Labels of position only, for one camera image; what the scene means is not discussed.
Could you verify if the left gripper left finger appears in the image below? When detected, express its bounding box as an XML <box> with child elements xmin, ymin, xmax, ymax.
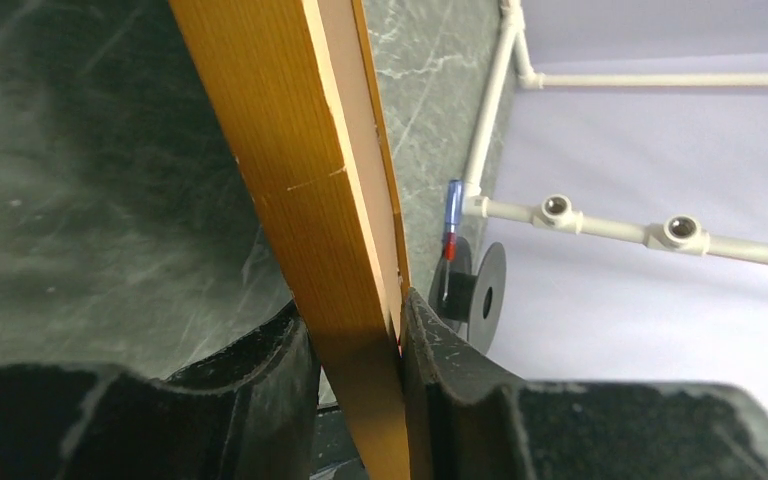
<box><xmin>0</xmin><ymin>304</ymin><xmax>320</xmax><ymax>479</ymax></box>

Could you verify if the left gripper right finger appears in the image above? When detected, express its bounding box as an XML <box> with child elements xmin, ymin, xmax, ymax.
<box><xmin>401</xmin><ymin>291</ymin><xmax>768</xmax><ymax>479</ymax></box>

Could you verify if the red blue screwdriver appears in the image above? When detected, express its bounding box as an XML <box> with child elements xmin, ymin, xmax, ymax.
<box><xmin>441</xmin><ymin>179</ymin><xmax>463</xmax><ymax>301</ymax></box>

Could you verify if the wooden picture frame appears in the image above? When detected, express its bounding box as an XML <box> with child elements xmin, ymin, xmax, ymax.
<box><xmin>171</xmin><ymin>1</ymin><xmax>411</xmax><ymax>479</ymax></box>

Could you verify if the black round disc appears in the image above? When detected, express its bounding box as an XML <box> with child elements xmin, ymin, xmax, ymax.
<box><xmin>428</xmin><ymin>237</ymin><xmax>507</xmax><ymax>354</ymax></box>

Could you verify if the white PVC pipe stand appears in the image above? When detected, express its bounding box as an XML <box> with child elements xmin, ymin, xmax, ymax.
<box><xmin>461</xmin><ymin>1</ymin><xmax>768</xmax><ymax>277</ymax></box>

